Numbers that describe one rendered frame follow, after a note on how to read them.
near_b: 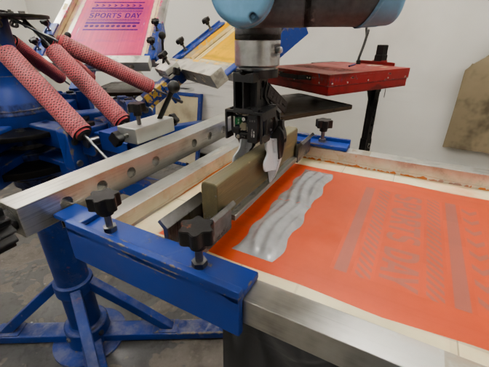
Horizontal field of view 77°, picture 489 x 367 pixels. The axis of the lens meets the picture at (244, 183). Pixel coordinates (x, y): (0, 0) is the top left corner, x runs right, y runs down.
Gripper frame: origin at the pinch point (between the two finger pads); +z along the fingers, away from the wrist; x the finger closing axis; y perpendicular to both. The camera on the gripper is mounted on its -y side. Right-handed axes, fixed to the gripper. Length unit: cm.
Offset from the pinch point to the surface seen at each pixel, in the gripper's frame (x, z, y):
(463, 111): 55, 21, -194
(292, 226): 10.4, 4.7, 8.4
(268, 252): 9.6, 4.9, 16.7
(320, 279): 18.2, 5.3, 18.1
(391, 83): 13, -3, -124
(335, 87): -7, -4, -90
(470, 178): 38.8, 3.1, -25.4
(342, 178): 13.4, 5.3, -17.1
